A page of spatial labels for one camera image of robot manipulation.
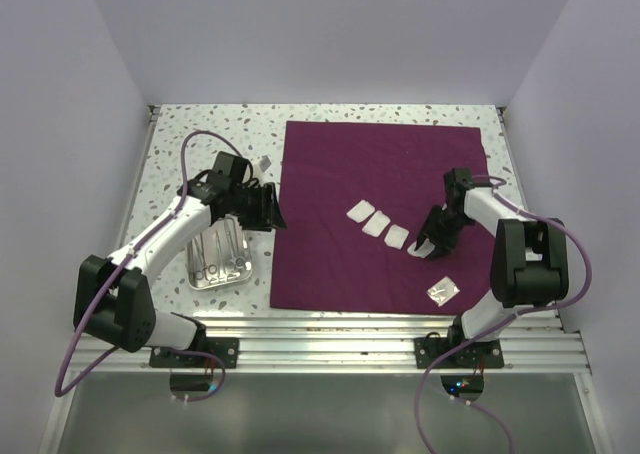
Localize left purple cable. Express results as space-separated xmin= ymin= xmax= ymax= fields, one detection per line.
xmin=53 ymin=130 xmax=226 ymax=403

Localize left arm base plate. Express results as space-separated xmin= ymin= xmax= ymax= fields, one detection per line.
xmin=149 ymin=337 xmax=240 ymax=369

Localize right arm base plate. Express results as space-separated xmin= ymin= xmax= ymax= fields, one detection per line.
xmin=413 ymin=333 xmax=505 ymax=370

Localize clear plastic sachet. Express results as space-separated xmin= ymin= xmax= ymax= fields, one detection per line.
xmin=426 ymin=276 xmax=460 ymax=307

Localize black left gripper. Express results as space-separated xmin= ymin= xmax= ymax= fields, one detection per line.
xmin=229 ymin=181 xmax=286 ymax=232

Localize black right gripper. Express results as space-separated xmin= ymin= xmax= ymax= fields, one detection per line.
xmin=417 ymin=205 xmax=472 ymax=259

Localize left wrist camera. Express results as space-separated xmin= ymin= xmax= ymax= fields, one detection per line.
xmin=257 ymin=155 xmax=272 ymax=172

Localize steel instrument tray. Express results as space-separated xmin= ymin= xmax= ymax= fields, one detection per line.
xmin=186 ymin=216 xmax=253 ymax=290

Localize purple cable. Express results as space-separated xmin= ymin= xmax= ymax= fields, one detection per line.
xmin=53 ymin=130 xmax=226 ymax=403
xmin=415 ymin=175 xmax=596 ymax=454

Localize white gauze pad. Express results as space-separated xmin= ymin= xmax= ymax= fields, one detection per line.
xmin=407 ymin=241 xmax=434 ymax=259
xmin=346 ymin=200 xmax=376 ymax=223
xmin=362 ymin=211 xmax=391 ymax=238
xmin=384 ymin=224 xmax=409 ymax=249

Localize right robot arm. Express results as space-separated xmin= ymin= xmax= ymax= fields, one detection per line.
xmin=416 ymin=168 xmax=569 ymax=367

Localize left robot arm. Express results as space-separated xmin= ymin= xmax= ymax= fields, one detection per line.
xmin=73 ymin=152 xmax=286 ymax=367

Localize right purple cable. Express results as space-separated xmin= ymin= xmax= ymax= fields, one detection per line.
xmin=415 ymin=175 xmax=596 ymax=454

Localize aluminium rail frame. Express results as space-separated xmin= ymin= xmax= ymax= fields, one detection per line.
xmin=37 ymin=104 xmax=609 ymax=454

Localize steel forceps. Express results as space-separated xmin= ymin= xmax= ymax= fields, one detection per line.
xmin=193 ymin=234 xmax=209 ymax=280
xmin=211 ymin=231 xmax=227 ymax=282
xmin=224 ymin=218 xmax=245 ymax=270

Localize purple cloth mat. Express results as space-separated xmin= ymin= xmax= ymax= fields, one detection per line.
xmin=270 ymin=121 xmax=493 ymax=315

